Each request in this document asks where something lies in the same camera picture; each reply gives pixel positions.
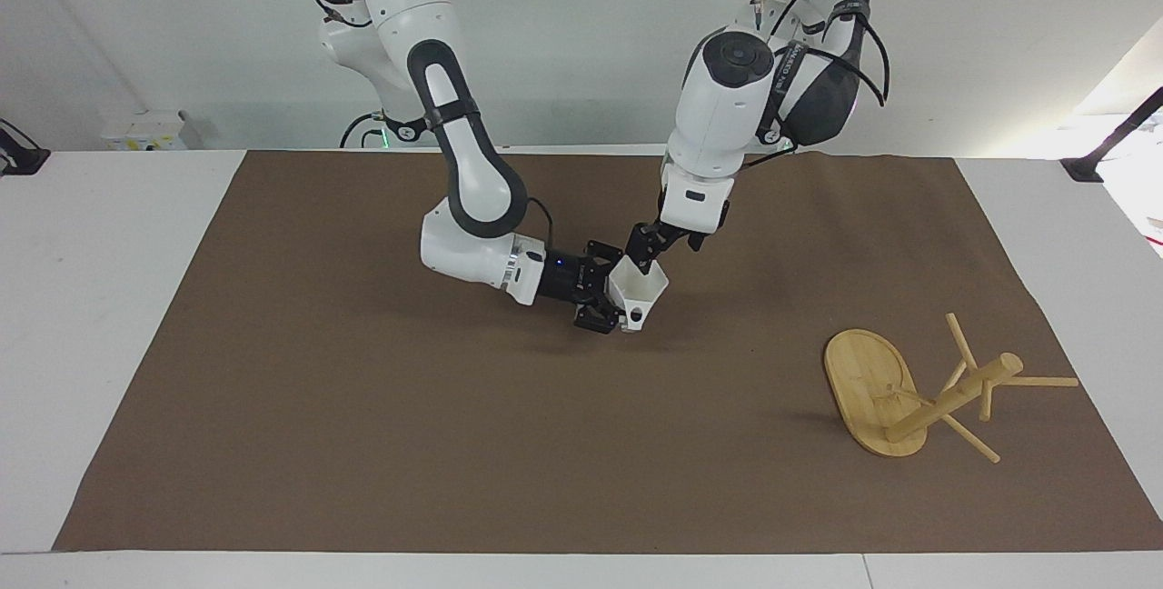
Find black stand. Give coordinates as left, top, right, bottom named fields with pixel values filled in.
left=1060, top=86, right=1163, bottom=184
left=0, top=116, right=52, bottom=177

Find wooden cup rack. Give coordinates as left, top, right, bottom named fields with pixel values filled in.
left=823, top=312, right=1080, bottom=465

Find white cup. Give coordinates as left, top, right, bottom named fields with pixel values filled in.
left=606, top=259, right=671, bottom=336

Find white box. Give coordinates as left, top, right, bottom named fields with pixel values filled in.
left=99, top=109, right=189, bottom=152

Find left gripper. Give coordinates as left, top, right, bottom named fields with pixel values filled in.
left=624, top=221, right=707, bottom=277

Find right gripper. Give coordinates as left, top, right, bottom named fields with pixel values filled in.
left=538, top=239, right=628, bottom=336

